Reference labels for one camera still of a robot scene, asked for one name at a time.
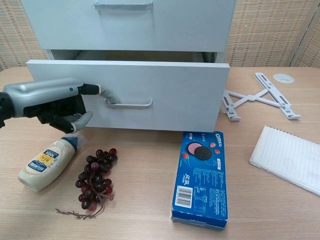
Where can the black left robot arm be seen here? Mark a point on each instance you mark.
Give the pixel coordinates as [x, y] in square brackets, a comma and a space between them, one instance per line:
[3, 107]

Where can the dark red grape bunch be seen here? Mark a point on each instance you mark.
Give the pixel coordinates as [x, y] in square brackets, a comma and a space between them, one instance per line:
[96, 180]

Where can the round grey desk grommet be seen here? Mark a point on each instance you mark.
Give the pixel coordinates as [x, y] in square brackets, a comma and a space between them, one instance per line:
[283, 77]

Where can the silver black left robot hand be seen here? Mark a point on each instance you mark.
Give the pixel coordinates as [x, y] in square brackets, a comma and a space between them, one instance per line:
[45, 95]

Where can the mayonnaise squeeze bottle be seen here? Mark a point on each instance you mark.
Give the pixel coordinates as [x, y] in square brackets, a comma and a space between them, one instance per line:
[45, 165]

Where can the woven beige partition screen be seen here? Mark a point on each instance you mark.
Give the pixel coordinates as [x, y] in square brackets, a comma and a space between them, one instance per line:
[262, 32]

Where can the blue Oreo cookie box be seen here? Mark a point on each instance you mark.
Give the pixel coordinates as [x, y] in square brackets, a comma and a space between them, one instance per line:
[200, 180]

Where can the white lined spiral notepad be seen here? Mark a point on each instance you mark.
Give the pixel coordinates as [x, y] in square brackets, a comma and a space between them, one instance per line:
[287, 160]

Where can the white folding laptop stand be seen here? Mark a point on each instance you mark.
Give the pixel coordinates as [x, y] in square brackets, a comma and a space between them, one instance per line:
[251, 97]

